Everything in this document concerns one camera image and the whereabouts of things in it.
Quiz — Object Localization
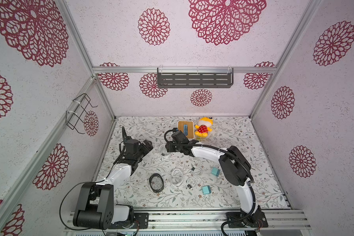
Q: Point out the clear oval zip pouch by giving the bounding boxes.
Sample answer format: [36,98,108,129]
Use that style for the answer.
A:
[158,144,171,158]

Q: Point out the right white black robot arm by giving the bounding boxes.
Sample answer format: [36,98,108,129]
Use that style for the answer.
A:
[164,128,268,236]

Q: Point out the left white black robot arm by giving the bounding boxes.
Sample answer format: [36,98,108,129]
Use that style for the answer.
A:
[59,127,153,231]

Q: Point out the white wooden-top tissue box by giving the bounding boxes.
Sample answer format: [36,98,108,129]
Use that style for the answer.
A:
[178,120,195,139]

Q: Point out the yellow plush toy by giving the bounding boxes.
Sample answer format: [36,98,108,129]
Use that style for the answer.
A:
[194,117,213,138]

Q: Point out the teal charger cube upper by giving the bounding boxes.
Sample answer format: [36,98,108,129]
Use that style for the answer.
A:
[211,167,220,177]

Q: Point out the teal charger cube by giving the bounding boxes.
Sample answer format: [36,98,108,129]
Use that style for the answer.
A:
[202,185,211,195]
[211,167,220,177]

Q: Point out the teal charger cube lower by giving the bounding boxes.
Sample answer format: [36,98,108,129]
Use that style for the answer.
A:
[202,185,211,195]

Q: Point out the grey wall shelf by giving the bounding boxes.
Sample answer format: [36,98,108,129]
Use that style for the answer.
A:
[156,67,234,89]

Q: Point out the black wire wall rack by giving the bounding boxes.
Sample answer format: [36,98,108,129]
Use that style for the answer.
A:
[65,93,98,135]

